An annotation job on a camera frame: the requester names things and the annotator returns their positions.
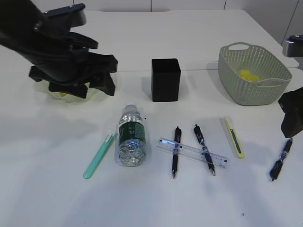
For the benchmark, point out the green woven plastic basket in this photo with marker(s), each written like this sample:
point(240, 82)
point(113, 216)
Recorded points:
point(274, 75)

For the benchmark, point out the yellow utility knife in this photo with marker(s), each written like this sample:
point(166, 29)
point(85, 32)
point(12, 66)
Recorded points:
point(234, 138)

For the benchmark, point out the green wavy glass plate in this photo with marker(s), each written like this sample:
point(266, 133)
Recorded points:
point(42, 86)

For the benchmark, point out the mint green utility knife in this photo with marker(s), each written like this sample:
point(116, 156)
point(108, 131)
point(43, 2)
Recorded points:
point(90, 170)

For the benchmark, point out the black pen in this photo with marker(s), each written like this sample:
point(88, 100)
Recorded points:
point(177, 139)
point(274, 172)
point(201, 141)

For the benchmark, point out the black pen right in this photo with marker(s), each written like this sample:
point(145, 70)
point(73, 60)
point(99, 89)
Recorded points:
point(274, 172)

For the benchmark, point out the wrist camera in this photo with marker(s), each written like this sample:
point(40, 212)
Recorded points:
point(293, 46)
point(60, 21)

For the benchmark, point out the black pen middle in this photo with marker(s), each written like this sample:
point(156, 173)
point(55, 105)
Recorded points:
point(201, 141)

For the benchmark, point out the black square pen holder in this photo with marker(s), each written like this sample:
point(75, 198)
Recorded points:
point(165, 79)

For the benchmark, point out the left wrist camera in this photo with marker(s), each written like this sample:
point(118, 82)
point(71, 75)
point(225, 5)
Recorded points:
point(60, 21)

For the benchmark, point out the clear plastic water bottle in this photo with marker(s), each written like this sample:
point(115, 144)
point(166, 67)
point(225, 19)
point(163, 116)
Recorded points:
point(131, 138)

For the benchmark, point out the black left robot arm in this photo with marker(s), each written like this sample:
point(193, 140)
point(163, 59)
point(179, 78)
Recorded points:
point(20, 21)

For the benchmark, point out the yellow pear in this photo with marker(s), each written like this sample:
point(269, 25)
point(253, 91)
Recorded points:
point(62, 94)

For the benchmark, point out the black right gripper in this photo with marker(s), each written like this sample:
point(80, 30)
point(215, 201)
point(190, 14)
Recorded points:
point(290, 103)

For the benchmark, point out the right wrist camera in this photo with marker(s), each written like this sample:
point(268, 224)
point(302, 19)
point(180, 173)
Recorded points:
point(293, 46)

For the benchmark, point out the clear plastic ruler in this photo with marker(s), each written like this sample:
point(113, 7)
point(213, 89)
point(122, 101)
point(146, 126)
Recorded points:
point(191, 152)

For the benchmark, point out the yellow waste paper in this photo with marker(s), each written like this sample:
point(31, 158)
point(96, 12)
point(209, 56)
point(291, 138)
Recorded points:
point(247, 75)

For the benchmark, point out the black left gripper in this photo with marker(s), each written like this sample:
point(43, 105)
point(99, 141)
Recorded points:
point(77, 64)

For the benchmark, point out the black pen left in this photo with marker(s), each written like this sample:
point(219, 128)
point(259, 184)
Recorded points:
point(177, 139)

